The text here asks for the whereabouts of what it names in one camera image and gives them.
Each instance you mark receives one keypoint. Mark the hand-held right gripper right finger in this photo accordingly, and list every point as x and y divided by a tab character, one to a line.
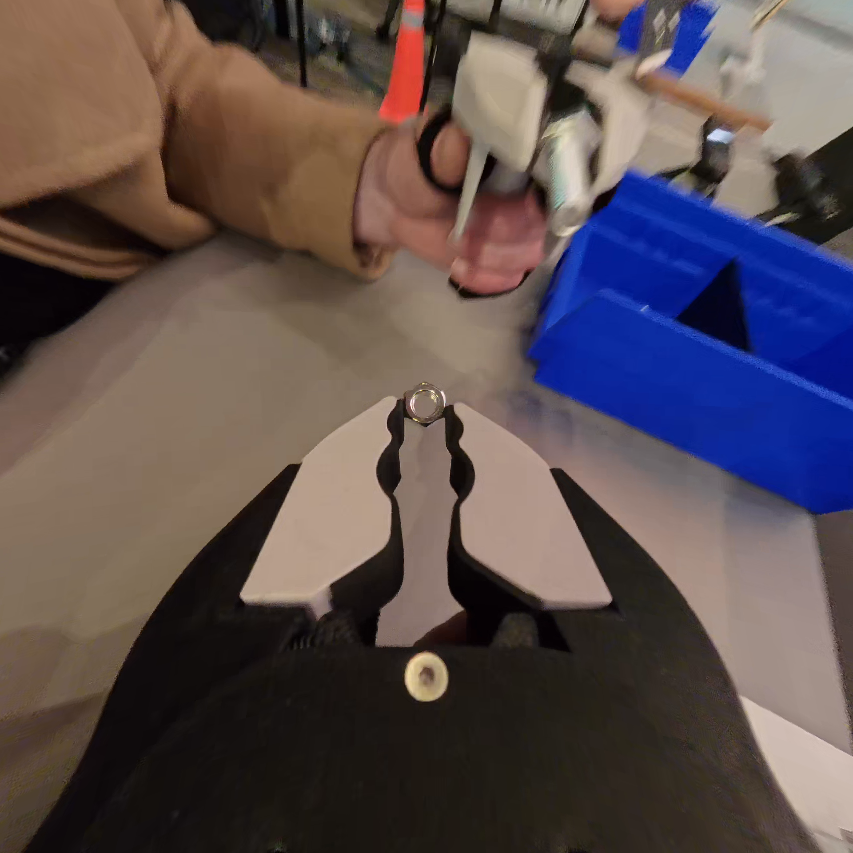
526	533

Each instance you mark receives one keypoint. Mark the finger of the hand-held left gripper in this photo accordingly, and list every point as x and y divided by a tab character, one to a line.
496	100
626	126

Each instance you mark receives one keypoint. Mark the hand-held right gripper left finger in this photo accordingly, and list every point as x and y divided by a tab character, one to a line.
320	526

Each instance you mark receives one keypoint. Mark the steel hex bolt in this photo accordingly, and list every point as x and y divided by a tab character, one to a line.
566	173

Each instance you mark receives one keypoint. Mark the steel hex nut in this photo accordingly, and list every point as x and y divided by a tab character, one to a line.
414	416

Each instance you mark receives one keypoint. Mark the blue plastic bin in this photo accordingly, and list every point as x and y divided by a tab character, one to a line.
700	400
666	30

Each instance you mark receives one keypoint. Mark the person's left hand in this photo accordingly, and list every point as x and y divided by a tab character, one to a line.
400	200

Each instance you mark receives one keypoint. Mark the orange traffic cone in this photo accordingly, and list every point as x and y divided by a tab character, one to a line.
403	73

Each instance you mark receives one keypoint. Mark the white stand base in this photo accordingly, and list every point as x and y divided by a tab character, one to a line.
799	766

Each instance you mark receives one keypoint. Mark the person's tan sweater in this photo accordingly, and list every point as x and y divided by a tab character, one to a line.
80	133

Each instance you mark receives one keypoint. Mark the black camera device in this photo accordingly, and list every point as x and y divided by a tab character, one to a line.
714	156
803	186

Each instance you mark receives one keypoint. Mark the black stanchion post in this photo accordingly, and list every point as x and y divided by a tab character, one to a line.
301	40

